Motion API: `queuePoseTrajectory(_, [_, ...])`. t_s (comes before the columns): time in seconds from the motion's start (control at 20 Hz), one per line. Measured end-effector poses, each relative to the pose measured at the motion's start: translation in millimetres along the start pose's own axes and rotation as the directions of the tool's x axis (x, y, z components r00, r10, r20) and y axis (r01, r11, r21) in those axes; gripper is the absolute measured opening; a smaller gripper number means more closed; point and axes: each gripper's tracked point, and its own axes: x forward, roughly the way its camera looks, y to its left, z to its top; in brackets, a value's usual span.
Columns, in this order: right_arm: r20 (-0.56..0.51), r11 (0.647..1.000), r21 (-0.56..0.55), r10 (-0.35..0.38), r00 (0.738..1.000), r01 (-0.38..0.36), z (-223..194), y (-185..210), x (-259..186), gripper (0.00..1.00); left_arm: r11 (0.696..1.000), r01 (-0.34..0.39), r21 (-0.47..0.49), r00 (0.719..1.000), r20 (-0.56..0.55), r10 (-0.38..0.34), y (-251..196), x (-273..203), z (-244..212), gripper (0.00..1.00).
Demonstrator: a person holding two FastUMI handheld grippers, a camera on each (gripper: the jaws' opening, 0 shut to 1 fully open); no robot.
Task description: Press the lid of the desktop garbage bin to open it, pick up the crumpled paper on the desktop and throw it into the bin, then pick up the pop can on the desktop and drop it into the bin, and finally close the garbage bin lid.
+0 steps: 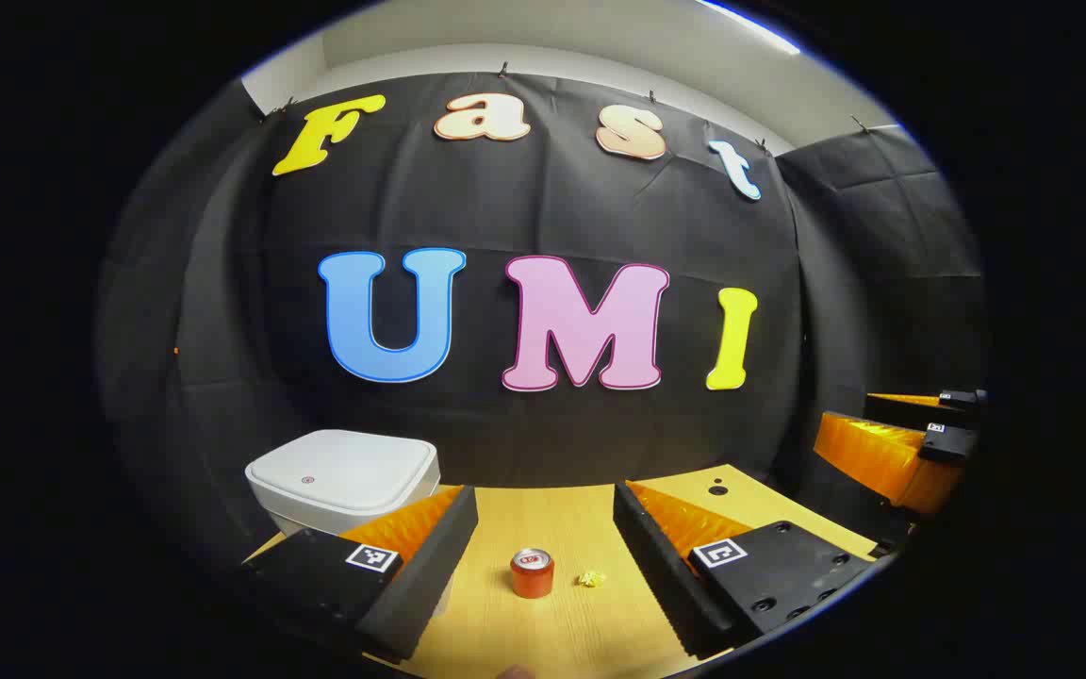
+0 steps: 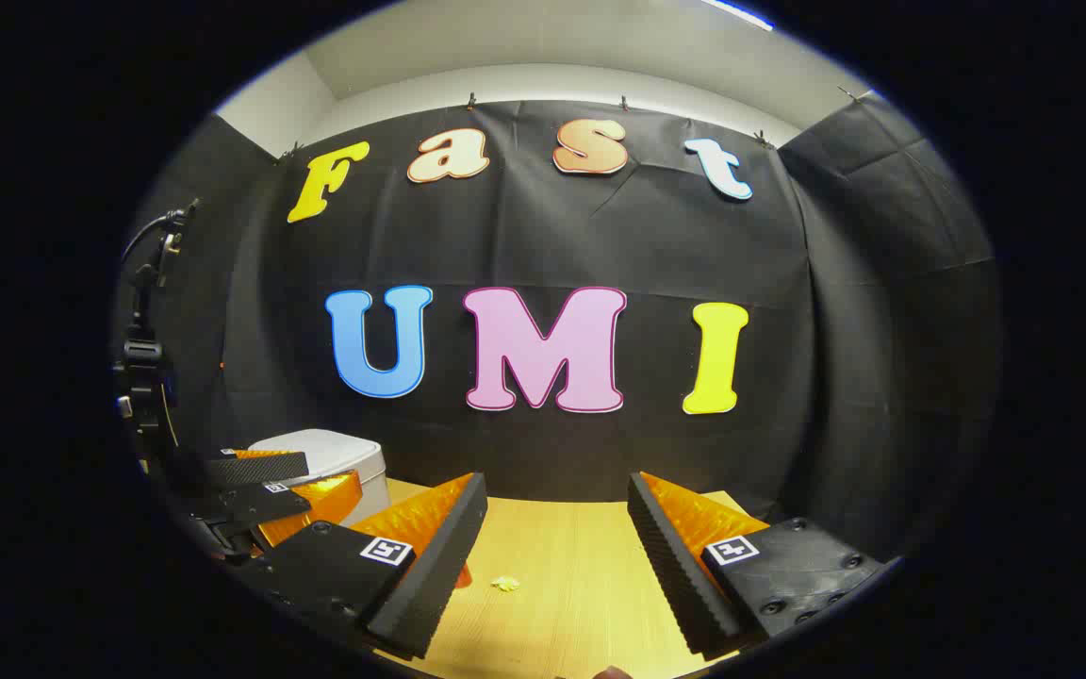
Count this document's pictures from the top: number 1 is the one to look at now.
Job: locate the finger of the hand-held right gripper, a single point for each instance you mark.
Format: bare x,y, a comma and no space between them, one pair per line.
911,411
882,457

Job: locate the yellow paper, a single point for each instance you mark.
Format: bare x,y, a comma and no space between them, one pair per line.
591,578

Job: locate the wooden desktop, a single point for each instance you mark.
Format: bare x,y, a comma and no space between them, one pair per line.
543,641

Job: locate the white desktop garbage bin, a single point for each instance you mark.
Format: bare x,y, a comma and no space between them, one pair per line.
336,471

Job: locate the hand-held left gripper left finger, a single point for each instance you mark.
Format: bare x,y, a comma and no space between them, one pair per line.
420,580

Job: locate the black backdrop cloth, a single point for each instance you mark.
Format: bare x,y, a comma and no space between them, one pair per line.
524,217

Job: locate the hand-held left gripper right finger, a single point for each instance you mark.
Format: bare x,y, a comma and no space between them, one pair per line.
661,575

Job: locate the red pop can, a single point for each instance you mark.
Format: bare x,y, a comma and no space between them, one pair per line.
532,577

